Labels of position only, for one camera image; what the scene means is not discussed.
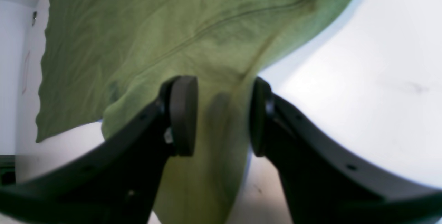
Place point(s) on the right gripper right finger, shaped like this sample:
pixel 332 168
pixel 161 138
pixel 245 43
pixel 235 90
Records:
pixel 323 182

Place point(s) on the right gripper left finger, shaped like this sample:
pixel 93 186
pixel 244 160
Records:
pixel 116 182

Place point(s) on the olive green T-shirt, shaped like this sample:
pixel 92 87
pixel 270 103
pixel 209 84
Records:
pixel 106 59

